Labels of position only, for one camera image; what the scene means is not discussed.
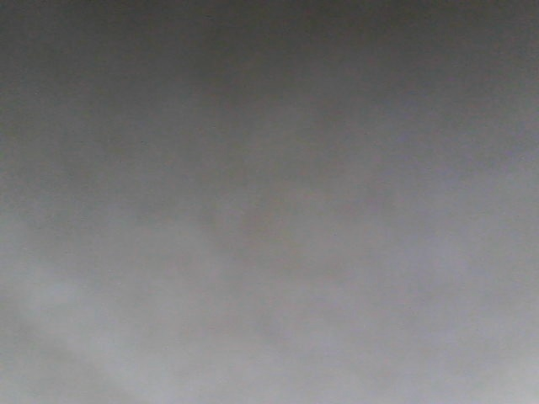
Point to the brown cardboard box black print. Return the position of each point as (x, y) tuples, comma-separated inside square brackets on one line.
[(269, 201)]

